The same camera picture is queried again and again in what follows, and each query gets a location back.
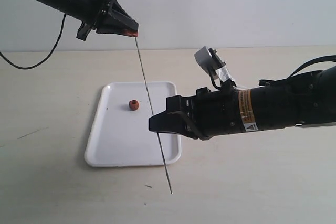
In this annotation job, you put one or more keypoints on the white rectangular plastic tray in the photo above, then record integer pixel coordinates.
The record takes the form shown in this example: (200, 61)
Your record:
(120, 137)

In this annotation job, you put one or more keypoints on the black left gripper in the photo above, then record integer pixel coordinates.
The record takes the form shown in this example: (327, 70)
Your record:
(107, 16)

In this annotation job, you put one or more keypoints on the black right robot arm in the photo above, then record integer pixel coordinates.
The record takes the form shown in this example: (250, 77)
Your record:
(306, 99)

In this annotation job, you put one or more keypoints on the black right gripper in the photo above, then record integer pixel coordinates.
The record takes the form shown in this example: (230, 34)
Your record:
(201, 116)

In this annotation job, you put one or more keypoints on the thin metal skewer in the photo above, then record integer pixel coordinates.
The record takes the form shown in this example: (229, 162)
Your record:
(152, 111)

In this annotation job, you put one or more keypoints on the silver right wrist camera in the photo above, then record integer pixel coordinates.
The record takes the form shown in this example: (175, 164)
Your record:
(216, 69)

